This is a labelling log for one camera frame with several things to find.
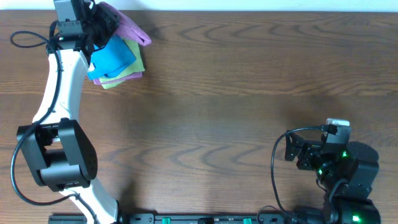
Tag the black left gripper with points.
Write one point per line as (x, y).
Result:
(112, 19)

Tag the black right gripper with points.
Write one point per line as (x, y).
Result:
(310, 149)

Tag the purple microfiber cloth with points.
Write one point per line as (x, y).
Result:
(128, 29)

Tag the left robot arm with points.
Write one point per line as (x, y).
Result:
(57, 151)

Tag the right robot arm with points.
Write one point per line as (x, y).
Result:
(346, 170)

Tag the blue folded cloth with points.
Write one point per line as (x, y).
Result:
(110, 61)

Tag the green folded cloth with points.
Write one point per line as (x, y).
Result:
(136, 66)

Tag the pink folded cloth in stack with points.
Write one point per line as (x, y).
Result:
(108, 81)

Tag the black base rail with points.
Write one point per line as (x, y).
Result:
(150, 218)

